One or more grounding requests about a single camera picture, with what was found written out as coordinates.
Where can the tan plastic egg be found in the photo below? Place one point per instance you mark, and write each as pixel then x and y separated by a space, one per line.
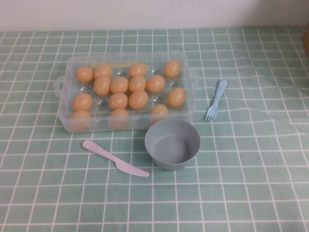
pixel 118 100
pixel 176 97
pixel 119 85
pixel 137 70
pixel 84 74
pixel 103 70
pixel 138 99
pixel 137 84
pixel 172 68
pixel 80 120
pixel 102 85
pixel 119 118
pixel 159 112
pixel 155 83
pixel 82 102

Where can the clear plastic egg box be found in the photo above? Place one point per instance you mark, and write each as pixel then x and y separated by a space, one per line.
pixel 144 56

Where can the light blue plastic fork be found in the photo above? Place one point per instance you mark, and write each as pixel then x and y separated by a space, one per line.
pixel 212 111

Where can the grey-blue plastic bowl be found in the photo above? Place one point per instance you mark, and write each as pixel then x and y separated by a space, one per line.
pixel 172 145

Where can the pink plastic knife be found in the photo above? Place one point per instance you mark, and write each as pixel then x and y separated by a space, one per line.
pixel 113 158

